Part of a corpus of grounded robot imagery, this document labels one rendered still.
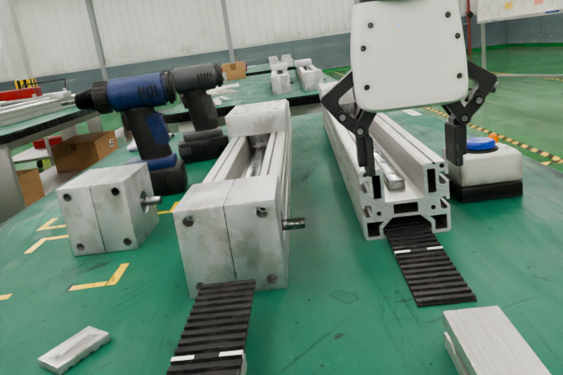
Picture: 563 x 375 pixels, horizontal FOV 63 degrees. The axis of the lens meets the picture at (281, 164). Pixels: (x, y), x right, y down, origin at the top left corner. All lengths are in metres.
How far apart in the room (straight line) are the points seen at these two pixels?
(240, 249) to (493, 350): 0.24
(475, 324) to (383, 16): 0.26
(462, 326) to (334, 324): 0.11
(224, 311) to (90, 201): 0.31
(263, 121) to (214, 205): 0.41
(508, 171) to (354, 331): 0.35
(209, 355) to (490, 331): 0.19
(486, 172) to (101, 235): 0.51
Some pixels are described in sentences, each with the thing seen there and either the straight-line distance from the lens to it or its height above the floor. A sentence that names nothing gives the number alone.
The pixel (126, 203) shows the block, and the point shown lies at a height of 0.84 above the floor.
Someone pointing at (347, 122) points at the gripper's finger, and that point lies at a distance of 0.45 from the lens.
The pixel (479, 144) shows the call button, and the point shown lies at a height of 0.85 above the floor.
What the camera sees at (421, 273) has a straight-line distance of 0.48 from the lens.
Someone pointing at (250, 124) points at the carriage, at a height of 0.89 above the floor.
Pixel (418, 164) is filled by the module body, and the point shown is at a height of 0.86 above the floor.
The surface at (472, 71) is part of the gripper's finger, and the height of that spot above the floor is 0.97.
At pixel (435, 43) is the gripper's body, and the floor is 1.00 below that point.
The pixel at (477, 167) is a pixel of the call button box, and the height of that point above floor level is 0.83.
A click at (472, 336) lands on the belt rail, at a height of 0.81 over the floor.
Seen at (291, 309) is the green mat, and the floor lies 0.78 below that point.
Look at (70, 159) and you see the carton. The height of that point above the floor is 0.33.
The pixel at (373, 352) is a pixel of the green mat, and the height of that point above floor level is 0.78.
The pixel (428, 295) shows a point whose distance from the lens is 0.44.
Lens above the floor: 1.01
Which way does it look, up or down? 14 degrees down
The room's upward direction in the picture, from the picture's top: 8 degrees counter-clockwise
